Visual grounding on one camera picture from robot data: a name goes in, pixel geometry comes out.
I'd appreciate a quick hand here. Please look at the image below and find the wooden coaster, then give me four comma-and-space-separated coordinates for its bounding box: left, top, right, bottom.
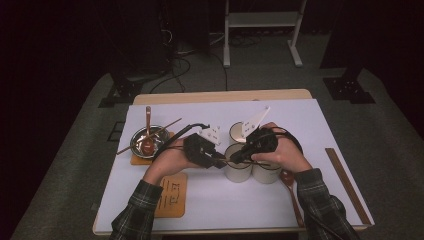
130, 131, 176, 166
154, 171, 188, 219

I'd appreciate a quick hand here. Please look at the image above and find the black square floor frame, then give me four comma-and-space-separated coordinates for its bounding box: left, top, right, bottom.
107, 121, 126, 143

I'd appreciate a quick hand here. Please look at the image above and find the person's left hand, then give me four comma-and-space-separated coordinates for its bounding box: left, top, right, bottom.
143, 137, 202, 187

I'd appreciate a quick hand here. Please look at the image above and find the white cup black rim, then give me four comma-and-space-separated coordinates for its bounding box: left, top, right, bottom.
229, 121, 248, 144
223, 143, 254, 183
252, 161, 283, 185

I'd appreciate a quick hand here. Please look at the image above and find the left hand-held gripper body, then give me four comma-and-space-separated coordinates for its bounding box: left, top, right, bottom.
183, 125, 223, 169

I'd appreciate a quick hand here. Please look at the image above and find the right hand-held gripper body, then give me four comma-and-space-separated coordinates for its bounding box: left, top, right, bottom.
239, 106, 280, 158

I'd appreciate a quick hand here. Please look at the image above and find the row of brown chopsticks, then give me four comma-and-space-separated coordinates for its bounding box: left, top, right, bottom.
324, 147, 373, 225

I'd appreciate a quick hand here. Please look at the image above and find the black floor cable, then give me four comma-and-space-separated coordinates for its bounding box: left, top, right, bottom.
149, 55, 193, 94
209, 51, 230, 92

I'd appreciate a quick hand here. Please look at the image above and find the brown wooden spoon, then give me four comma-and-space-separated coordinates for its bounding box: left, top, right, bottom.
279, 169, 305, 228
139, 105, 157, 157

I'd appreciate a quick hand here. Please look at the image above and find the wooden table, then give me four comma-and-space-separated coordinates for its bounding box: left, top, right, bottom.
92, 88, 376, 237

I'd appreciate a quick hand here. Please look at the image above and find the white metal stand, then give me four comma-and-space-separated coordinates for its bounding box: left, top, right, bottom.
223, 0, 308, 69

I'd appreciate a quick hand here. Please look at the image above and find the single dark chopstick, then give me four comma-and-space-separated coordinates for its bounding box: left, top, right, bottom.
219, 159, 272, 167
115, 117, 183, 156

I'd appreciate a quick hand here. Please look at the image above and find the black stand base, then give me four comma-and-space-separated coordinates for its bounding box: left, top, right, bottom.
98, 71, 145, 109
322, 65, 376, 105

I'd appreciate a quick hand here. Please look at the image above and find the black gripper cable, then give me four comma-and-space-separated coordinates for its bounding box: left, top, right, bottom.
266, 126, 305, 155
151, 122, 211, 162

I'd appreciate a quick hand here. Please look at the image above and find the person's right hand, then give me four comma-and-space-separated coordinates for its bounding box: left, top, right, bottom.
251, 122, 313, 174

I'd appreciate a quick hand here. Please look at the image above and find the steel bowl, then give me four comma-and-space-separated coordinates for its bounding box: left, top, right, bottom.
129, 124, 172, 159

